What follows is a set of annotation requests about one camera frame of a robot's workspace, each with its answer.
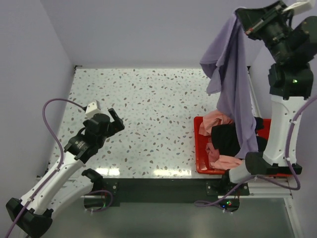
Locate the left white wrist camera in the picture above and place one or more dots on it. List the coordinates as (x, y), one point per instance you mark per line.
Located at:
(93, 108)

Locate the purple t shirt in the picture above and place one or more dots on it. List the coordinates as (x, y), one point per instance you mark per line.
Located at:
(224, 63)

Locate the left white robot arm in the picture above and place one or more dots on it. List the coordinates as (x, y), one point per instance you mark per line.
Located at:
(34, 211)

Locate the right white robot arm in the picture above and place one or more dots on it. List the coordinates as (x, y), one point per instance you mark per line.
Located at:
(290, 79)

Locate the pink t shirt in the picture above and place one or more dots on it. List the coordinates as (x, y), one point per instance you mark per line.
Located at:
(212, 119)

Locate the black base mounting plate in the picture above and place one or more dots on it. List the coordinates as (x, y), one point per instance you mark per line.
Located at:
(114, 191)

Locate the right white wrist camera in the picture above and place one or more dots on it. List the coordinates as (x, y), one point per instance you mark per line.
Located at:
(301, 6)

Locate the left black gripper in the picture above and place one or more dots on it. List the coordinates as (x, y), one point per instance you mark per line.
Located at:
(116, 125)

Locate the red plastic bin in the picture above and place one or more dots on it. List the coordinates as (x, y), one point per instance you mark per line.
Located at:
(202, 159)

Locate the black t shirt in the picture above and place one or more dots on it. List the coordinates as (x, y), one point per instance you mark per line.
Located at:
(224, 138)

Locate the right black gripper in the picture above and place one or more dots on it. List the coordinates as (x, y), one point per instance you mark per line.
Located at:
(252, 21)

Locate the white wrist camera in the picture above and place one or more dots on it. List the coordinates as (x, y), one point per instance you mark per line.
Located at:
(93, 108)
(301, 6)

